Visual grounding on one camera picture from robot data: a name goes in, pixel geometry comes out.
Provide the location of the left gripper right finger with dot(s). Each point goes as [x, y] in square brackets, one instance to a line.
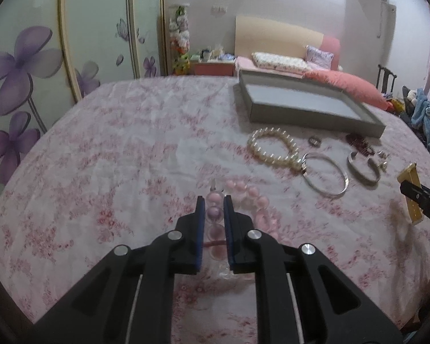
[301, 296]

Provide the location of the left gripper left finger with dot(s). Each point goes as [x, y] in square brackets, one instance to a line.
[127, 296]

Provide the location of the cream yellow wristwatch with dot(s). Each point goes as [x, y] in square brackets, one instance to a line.
[409, 180]

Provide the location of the small silver charm earrings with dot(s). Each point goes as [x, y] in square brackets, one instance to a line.
[382, 160]

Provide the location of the thin silver bangle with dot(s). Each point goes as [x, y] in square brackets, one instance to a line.
[324, 175]

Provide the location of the blue plush clothing pile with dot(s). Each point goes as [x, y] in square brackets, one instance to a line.
[417, 113]

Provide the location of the pink floral bedsheet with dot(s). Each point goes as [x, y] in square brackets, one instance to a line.
[127, 161]

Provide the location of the dark wooden chair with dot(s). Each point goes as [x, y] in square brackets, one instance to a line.
[385, 80]

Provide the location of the folded salmon quilt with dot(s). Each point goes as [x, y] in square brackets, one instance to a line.
[360, 89]

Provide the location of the small purple pillow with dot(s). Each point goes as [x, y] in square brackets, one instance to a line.
[318, 57]

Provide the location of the grey shallow tray box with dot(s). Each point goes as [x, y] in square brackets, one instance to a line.
[281, 100]

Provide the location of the floral white pillow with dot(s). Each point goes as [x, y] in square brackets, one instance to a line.
[280, 63]

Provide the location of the pink nightstand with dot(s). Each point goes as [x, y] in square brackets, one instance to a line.
[213, 68]

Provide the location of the cream pink headboard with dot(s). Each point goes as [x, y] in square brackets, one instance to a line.
[253, 34]

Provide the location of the sliding wardrobe with flowers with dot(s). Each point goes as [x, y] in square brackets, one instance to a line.
[54, 53]

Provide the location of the plush toy stack tube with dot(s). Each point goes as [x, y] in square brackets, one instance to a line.
[179, 39]

